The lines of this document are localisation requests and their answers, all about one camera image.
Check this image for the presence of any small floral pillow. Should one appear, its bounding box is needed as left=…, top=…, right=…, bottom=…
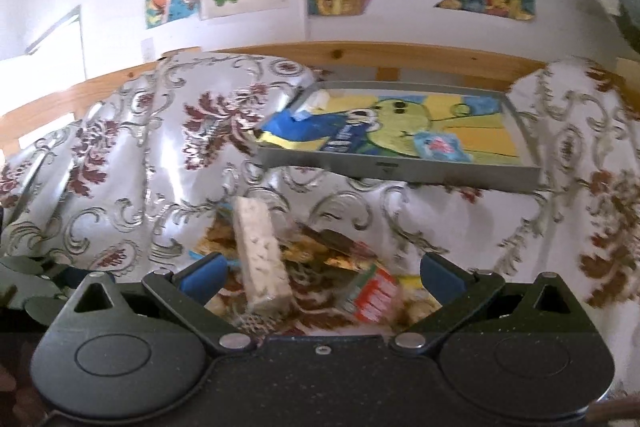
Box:
left=492, top=57, right=640, bottom=313

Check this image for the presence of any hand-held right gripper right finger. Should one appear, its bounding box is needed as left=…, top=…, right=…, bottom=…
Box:
left=391, top=252, right=587, bottom=354

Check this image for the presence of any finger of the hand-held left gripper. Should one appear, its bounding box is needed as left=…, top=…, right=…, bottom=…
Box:
left=0, top=254, right=68, bottom=323

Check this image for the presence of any grey tray with painted picture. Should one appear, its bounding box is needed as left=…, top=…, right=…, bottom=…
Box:
left=255, top=79, right=543, bottom=194

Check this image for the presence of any dark chocolate packet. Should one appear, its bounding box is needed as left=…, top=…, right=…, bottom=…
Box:
left=317, top=229, right=362, bottom=259

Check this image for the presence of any red white snack packet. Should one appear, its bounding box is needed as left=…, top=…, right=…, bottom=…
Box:
left=349, top=266, right=401, bottom=324

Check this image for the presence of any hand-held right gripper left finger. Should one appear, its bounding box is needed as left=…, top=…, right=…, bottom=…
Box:
left=65, top=251, right=255, bottom=356

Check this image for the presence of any large floral pillow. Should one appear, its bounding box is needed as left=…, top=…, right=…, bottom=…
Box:
left=0, top=51, right=321, bottom=278

